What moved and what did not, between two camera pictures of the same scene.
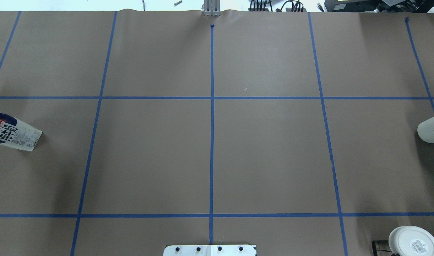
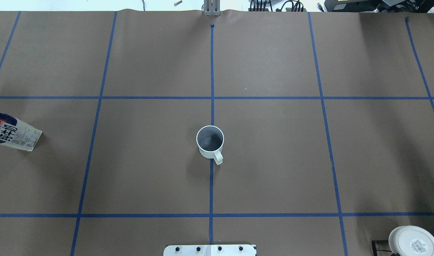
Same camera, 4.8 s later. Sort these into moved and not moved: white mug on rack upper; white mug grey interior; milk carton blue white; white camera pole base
Moved: white mug grey interior
Not moved: white camera pole base; white mug on rack upper; milk carton blue white
